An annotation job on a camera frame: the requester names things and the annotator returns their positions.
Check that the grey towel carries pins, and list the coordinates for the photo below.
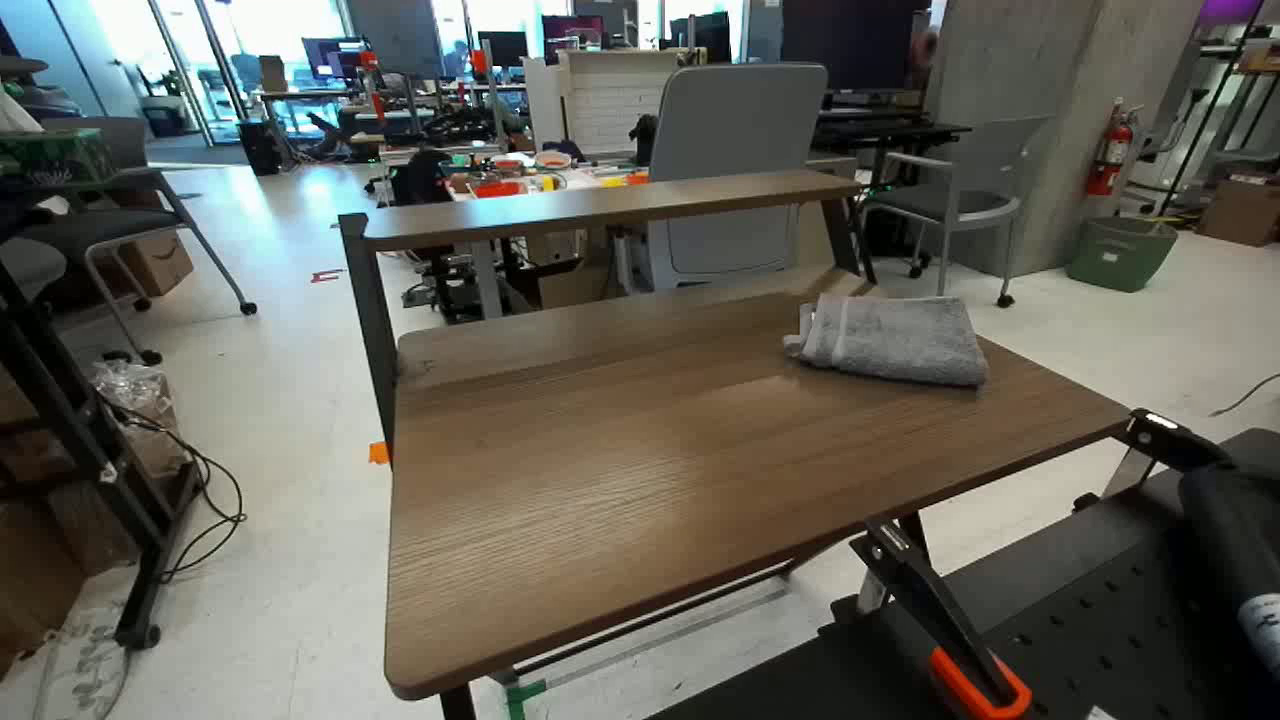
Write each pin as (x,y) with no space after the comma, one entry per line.
(918,341)

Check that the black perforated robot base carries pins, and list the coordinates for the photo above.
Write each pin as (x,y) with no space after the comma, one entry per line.
(1108,613)

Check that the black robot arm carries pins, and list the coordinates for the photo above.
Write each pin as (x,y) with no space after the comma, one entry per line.
(1232,523)

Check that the wooden desk with shelf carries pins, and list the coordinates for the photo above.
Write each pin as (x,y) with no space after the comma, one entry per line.
(566,473)

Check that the grey office chair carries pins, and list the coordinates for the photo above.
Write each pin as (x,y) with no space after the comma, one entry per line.
(725,122)

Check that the cluttered background table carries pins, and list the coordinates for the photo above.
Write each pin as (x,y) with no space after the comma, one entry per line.
(529,270)

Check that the grey armchair with metal legs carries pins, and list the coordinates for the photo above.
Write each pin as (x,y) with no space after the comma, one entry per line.
(968,185)

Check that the green plastic bin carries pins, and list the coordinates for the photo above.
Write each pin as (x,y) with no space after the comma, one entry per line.
(1123,253)

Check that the red fire extinguisher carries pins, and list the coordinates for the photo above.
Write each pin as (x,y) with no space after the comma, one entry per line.
(1114,149)

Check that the black metal clamp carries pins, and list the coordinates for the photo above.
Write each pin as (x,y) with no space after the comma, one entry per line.
(1159,441)

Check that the black metal rack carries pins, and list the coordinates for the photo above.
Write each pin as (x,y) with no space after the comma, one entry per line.
(102,457)

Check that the dark chair at left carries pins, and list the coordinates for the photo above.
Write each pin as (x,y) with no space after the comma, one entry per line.
(122,209)

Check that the cardboard box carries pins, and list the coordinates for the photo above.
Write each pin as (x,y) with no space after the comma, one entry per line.
(1244,213)

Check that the orange-handled black clamp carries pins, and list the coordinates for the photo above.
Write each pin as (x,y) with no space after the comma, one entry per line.
(963,666)

